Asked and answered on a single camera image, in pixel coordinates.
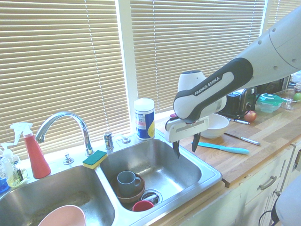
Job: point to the white kitchen cabinet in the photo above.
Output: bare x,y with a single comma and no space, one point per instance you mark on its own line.
254,200

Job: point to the metal drain strainer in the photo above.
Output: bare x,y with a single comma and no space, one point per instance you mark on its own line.
155,196

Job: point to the blue dish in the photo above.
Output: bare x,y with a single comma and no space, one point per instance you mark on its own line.
3,187

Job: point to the black and steel toaster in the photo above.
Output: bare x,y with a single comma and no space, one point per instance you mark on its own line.
242,101

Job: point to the green round fruit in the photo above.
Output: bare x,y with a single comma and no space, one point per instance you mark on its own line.
298,96

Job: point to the small silver utensil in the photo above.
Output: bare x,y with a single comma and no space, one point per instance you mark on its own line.
241,121

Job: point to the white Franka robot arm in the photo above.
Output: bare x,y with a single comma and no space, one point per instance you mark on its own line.
235,70

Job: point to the white wipes canister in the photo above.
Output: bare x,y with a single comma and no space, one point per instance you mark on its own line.
144,120

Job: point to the grey mug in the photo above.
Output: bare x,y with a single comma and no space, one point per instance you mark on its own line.
127,184

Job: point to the wide beige window blind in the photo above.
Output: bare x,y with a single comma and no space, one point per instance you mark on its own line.
192,42
58,58

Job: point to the chrome curved faucet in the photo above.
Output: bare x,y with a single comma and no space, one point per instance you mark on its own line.
82,127

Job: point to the red apple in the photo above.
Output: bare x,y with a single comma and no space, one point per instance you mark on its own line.
250,116

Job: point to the brown wooden bowl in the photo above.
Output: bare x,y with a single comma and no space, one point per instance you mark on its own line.
141,190

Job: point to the white ceramic bowl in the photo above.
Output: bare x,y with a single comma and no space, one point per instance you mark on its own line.
218,128

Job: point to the red cup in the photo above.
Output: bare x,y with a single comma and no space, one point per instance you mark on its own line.
142,206

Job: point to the chrome sink dispenser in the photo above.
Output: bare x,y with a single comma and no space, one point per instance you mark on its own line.
108,141

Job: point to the red spray bottle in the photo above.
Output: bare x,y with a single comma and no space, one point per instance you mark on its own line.
37,160

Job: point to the clear pump soap bottle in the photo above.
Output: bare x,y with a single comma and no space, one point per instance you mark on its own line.
6,164

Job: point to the chrome faucet knob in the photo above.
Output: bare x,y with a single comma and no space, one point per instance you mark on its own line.
68,159

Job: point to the stainless steel double sink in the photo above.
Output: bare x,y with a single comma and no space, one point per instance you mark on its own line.
164,169

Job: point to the turquoise serrated knife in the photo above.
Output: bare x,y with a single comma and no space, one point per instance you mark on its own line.
235,150

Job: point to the pink bowl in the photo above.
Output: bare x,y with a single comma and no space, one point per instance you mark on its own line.
63,216

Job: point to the green lidded plastic container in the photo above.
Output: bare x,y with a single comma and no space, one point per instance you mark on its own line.
269,102

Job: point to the green and yellow sponge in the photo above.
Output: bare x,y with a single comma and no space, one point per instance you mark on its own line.
95,159

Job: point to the clear glass dish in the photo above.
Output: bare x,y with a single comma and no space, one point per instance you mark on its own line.
289,101

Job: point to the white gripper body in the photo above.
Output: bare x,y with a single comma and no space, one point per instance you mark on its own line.
188,128

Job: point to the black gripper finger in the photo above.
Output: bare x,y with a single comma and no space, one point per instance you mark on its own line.
195,142
176,147

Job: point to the yellowish glass bottle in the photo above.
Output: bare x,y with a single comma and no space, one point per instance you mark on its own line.
18,176

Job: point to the narrow beige window blind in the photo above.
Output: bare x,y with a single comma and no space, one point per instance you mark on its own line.
282,11

